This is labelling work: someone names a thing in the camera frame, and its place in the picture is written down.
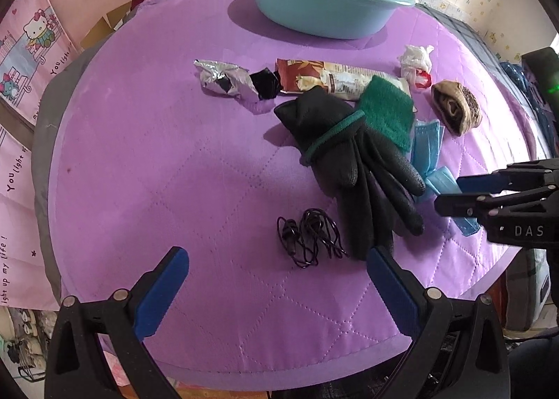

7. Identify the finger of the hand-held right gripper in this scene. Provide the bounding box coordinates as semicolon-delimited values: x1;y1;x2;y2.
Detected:
434;187;559;221
456;158;559;194

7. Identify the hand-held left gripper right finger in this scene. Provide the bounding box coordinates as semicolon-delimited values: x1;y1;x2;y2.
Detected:
367;246;511;399

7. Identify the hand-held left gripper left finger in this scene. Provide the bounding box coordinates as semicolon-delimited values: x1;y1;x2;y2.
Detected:
46;246;189;399

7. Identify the blue face mask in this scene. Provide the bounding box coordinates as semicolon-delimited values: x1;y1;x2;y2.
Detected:
411;119;481;236

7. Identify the black glove with green cuff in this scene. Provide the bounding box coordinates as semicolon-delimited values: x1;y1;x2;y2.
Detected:
274;88;426;236
336;172;396;261

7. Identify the brown sock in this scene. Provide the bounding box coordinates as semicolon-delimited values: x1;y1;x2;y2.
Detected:
430;80;483;137

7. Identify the green scouring pad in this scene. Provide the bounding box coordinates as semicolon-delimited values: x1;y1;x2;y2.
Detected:
357;75;415;151

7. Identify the black earphone cable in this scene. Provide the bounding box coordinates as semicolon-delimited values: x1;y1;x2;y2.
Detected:
276;208;350;269

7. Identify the white plastic bag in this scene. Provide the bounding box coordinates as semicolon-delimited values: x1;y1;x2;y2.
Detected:
398;45;435;91

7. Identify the brown and white snack wrapper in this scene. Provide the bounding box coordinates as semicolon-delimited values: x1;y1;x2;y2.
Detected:
275;58;412;102

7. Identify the silver foil wrapper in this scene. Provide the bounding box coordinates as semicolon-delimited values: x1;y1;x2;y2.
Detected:
193;59;258;103

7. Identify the small black plastic piece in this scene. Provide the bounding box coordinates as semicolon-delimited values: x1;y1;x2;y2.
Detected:
249;68;282;101

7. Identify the blue puffy jacket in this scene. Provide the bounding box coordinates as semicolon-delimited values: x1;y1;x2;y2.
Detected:
500;61;559;155

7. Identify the grey under cloth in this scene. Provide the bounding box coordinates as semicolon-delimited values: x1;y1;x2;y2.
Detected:
32;47;92;312

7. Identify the pink cartoon printed curtain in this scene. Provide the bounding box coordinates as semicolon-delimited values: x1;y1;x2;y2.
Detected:
0;0;94;308

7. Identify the cardboard box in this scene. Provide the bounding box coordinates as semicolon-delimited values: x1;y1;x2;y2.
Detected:
82;2;132;51

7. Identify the cluttered wire rack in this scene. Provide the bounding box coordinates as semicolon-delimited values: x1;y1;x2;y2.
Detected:
0;306;59;382

